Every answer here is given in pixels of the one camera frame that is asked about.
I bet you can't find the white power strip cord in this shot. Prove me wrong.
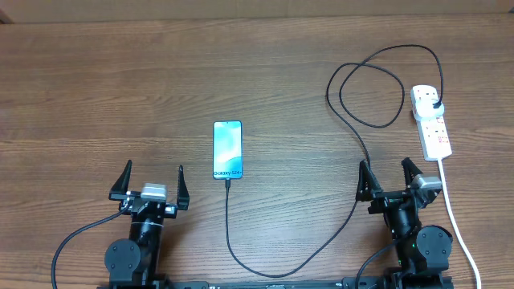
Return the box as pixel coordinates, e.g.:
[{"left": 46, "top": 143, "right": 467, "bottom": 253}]
[{"left": 436, "top": 157, "right": 483, "bottom": 289}]

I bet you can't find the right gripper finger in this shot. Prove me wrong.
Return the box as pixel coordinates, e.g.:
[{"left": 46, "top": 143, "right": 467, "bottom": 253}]
[
  {"left": 356, "top": 160, "right": 382, "bottom": 201},
  {"left": 401, "top": 157, "right": 422, "bottom": 187}
]

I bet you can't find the white charger plug adapter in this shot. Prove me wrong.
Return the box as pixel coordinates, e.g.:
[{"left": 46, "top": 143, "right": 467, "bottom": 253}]
[{"left": 413, "top": 100, "right": 445, "bottom": 121}]

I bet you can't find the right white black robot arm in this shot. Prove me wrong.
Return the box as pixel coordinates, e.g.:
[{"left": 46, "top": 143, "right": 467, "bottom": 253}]
[{"left": 350, "top": 157, "right": 453, "bottom": 288}]

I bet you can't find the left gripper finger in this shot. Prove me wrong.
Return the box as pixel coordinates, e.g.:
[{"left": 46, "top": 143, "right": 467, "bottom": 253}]
[
  {"left": 177, "top": 165, "right": 190, "bottom": 210},
  {"left": 108, "top": 160, "right": 133, "bottom": 201}
]

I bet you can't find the white power strip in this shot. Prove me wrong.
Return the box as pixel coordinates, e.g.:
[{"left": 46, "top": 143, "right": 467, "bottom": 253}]
[{"left": 410, "top": 85, "right": 452, "bottom": 161}]

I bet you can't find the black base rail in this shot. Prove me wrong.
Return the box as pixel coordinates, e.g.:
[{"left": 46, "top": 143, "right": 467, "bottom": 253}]
[{"left": 97, "top": 276, "right": 455, "bottom": 289}]

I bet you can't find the blue Samsung Galaxy smartphone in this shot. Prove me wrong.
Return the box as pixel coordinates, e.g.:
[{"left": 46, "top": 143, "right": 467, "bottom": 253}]
[{"left": 213, "top": 120, "right": 243, "bottom": 180}]

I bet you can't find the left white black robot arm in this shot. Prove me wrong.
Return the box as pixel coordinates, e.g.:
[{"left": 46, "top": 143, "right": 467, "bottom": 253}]
[{"left": 104, "top": 161, "right": 190, "bottom": 288}]

